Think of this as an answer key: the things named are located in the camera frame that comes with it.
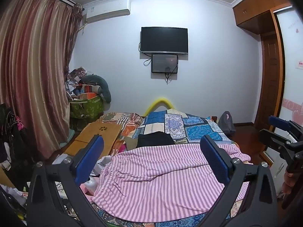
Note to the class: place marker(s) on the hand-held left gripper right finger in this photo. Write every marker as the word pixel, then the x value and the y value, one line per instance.
pixel 214 162

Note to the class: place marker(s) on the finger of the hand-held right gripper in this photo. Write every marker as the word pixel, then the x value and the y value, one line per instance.
pixel 272 138
pixel 280 122

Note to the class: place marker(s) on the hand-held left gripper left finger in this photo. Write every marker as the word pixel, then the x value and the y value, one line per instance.
pixel 91 157

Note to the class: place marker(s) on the pink white striped towel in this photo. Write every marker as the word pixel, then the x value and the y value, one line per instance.
pixel 153 175

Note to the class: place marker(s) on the person's right hand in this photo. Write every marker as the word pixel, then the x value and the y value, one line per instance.
pixel 287 182

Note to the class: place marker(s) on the white plastic bag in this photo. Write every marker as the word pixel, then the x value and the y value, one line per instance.
pixel 103 164

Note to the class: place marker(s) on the wooden lap table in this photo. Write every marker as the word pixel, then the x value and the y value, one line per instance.
pixel 94 134

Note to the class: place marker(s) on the white suitcase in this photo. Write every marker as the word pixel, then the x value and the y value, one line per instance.
pixel 277 167

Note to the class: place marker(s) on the pale green container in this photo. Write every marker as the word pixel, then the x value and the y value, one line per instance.
pixel 66 139

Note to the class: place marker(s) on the blue patchwork blanket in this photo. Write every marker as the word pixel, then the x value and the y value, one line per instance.
pixel 196 130

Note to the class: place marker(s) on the grey backpack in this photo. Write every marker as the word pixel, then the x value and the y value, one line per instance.
pixel 226 123

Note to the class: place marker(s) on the brown wooden door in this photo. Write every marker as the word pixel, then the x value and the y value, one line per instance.
pixel 269 80

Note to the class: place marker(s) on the green storage bag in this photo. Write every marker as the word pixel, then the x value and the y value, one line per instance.
pixel 87 107

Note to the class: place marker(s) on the black folded cloth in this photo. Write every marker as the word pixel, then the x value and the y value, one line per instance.
pixel 155 140

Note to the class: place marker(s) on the orange box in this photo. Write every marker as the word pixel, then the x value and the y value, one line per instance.
pixel 88 92

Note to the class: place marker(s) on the grey curved pillow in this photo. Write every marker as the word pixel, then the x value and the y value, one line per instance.
pixel 105 87

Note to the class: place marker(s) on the dark hanging clothes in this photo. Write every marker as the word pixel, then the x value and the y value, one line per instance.
pixel 16 141

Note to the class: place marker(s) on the pile of paper clutter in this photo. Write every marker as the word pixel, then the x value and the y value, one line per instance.
pixel 74 78

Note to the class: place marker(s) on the yellow foam tube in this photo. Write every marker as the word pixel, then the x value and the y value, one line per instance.
pixel 161 100

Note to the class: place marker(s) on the striped brown curtain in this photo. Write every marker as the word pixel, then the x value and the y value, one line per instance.
pixel 35 63

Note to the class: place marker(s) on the wooden overhead cabinet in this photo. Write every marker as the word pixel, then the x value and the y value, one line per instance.
pixel 255 7

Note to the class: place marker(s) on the white air conditioner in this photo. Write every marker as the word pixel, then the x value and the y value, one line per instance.
pixel 106 10

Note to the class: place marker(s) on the wooden bed frame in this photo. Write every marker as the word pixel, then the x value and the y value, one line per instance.
pixel 214 118

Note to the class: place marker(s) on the small black wall monitor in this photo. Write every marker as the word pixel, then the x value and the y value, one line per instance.
pixel 164 63

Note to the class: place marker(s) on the black wall television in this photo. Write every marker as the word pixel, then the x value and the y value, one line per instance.
pixel 164 40

